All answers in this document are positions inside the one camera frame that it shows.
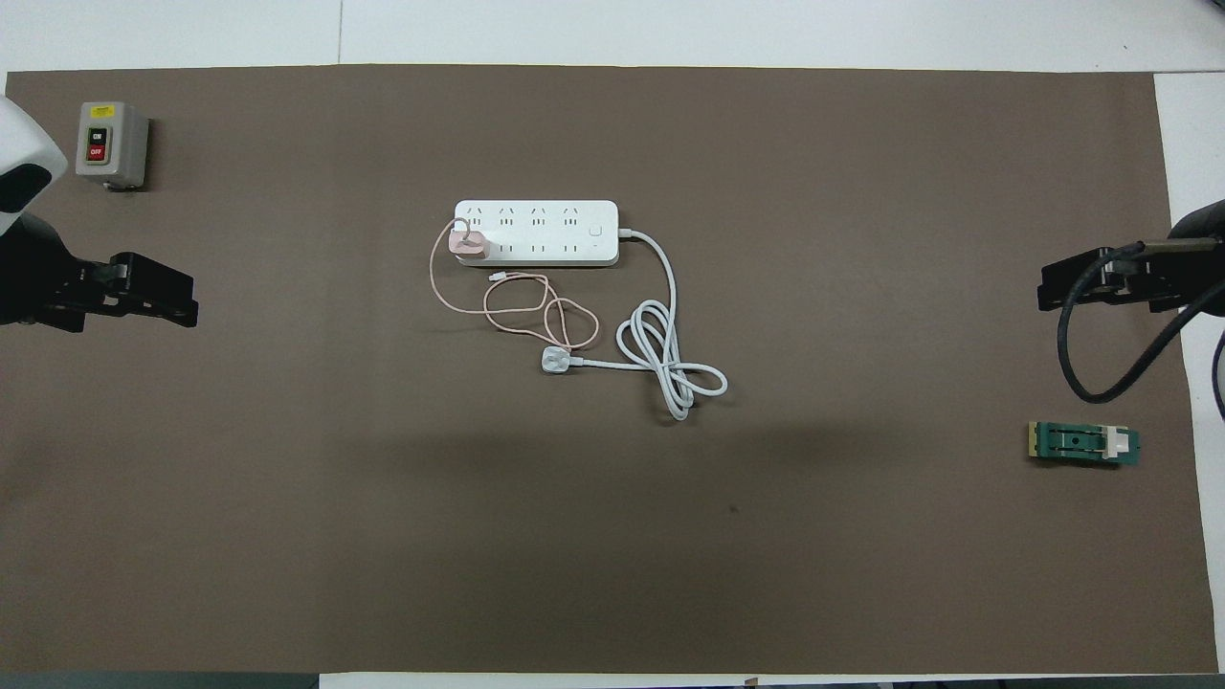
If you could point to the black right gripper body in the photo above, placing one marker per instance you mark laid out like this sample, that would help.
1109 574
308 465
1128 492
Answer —
1163 279

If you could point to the green knife switch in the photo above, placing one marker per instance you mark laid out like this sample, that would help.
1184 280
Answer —
1081 444

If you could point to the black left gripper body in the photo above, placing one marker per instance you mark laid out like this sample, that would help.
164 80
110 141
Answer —
43 279

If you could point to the grey on-off switch box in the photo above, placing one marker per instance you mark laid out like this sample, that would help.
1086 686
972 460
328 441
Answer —
110 144

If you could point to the white power strip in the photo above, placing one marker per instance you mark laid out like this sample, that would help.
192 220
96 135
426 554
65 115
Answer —
545 230

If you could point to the pink charger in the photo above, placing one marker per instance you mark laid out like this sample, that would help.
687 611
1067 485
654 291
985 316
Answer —
471 245

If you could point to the brown table mat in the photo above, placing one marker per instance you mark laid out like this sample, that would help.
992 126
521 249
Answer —
612 536

